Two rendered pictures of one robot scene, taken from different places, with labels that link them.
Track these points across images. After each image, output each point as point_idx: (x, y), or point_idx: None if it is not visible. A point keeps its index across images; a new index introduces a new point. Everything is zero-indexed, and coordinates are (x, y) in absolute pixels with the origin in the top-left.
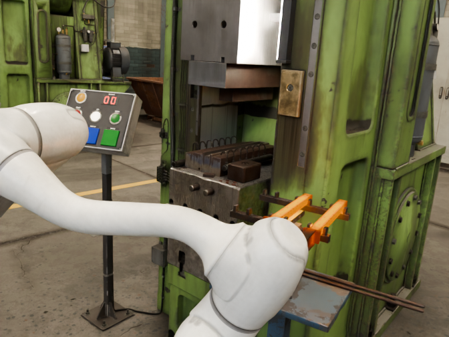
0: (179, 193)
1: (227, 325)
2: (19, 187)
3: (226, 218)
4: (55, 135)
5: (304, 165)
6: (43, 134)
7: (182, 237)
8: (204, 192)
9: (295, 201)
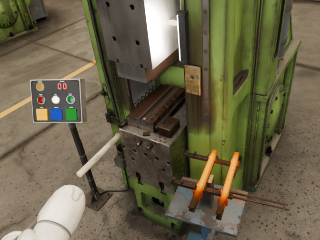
0: (128, 143)
1: None
2: None
3: (164, 160)
4: (74, 223)
5: (208, 121)
6: (69, 229)
7: None
8: (147, 149)
9: (208, 163)
